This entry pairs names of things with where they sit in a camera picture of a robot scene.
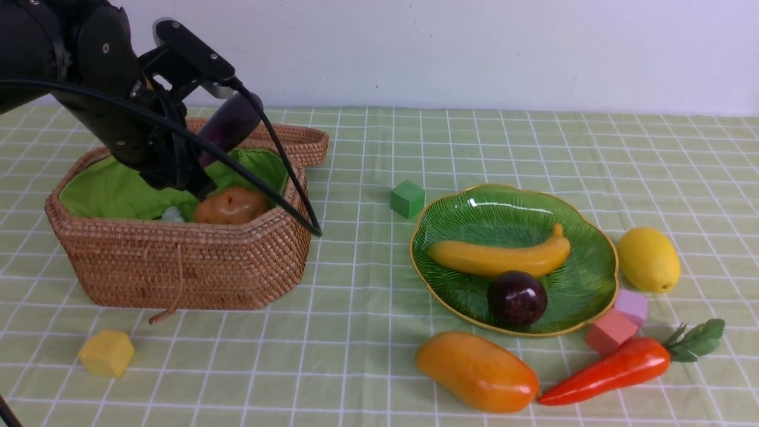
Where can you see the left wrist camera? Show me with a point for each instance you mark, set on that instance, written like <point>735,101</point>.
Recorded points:
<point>186,62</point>

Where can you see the green leaf-shaped glass plate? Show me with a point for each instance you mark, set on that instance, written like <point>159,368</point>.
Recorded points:
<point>579,291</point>

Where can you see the yellow toy lemon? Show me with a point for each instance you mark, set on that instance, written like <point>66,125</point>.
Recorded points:
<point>649,260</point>

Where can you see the yellow toy banana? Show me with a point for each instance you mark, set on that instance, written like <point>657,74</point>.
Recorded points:
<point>491,261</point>

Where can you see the yellow foam hexagon block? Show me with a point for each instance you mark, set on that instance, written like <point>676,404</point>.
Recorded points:
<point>107,354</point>

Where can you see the green foam cube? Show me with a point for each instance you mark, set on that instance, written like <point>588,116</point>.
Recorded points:
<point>407,199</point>

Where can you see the orange toy mango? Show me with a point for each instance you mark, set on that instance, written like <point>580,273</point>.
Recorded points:
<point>481,374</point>

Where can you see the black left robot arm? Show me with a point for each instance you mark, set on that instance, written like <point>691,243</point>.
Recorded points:
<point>88,43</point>

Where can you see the pink-purple foam block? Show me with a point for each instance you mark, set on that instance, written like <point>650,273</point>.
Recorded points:
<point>632,305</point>

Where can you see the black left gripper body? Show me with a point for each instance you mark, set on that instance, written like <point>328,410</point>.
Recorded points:
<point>164,148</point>

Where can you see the dark purple toy mangosteen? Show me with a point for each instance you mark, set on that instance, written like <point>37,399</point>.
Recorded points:
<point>516,299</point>

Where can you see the salmon pink foam cube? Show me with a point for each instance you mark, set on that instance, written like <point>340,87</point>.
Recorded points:
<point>609,332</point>

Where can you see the woven wicker basket lid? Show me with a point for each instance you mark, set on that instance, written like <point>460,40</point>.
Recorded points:
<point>304,147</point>

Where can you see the brown toy potato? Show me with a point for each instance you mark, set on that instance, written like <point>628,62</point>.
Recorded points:
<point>232,206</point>

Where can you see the green checkered tablecloth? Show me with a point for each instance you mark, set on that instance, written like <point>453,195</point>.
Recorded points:
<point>338,350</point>

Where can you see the purple toy eggplant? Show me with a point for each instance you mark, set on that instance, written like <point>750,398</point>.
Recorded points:
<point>232,123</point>

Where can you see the orange toy carrot green top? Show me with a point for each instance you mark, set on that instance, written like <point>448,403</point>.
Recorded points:
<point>640,360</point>

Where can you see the woven wicker basket green lining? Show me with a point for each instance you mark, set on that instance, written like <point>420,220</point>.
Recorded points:
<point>132,246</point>

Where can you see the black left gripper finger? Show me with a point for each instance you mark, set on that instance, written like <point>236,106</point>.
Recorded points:
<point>194,180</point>

